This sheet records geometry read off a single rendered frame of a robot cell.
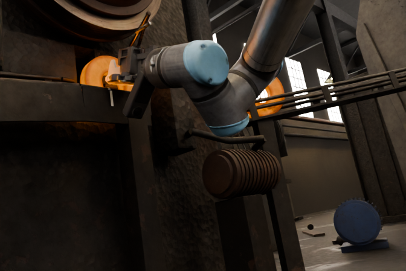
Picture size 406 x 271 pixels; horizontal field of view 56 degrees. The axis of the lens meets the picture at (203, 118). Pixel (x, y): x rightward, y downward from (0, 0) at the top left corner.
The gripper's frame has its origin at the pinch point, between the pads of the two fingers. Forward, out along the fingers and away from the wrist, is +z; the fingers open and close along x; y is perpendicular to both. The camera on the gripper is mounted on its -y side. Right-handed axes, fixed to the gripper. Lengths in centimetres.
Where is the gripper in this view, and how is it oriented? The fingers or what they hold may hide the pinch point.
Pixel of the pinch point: (110, 82)
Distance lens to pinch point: 102.0
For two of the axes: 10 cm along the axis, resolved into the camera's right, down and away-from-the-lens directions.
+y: 0.6, -10.0, 0.4
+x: -7.0, -0.7, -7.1
